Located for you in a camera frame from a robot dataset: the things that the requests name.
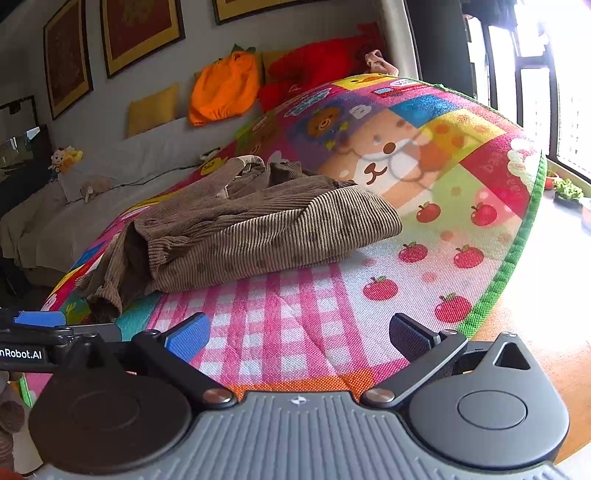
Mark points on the wide framed picture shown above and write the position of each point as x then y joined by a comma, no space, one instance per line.
138,32

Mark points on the green potted plant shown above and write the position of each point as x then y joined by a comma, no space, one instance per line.
568,189

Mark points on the gold framed picture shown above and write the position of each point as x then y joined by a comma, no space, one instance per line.
249,9

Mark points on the hanging clothes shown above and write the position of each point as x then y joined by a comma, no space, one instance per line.
494,11

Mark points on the orange pumpkin cushion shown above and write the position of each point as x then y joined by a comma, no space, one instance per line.
224,87

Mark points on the small yellow doll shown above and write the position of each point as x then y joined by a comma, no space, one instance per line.
64,159

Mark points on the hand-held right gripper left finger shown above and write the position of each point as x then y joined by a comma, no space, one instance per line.
187,339

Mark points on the beige plush toy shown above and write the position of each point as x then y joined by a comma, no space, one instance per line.
94,187

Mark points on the black framed mirror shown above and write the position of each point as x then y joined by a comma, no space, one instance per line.
23,184

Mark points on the black window frame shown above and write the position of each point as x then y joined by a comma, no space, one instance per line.
554,110

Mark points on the colourful cartoon play mat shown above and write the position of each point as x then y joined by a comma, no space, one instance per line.
415,184

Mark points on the tall framed picture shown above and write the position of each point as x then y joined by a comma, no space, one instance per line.
67,60

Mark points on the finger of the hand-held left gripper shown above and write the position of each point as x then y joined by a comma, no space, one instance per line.
39,318
94,328

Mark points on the red plush toy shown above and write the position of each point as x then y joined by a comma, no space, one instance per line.
318,64

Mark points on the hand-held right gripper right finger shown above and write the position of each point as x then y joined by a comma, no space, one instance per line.
410,336

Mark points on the large yellow cushion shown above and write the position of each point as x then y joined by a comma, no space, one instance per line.
152,110

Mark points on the pink plush toy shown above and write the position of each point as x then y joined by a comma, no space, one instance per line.
381,62

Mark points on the person's left forearm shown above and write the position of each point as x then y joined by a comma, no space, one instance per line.
10,415

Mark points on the red flower pot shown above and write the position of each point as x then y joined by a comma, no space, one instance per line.
550,181

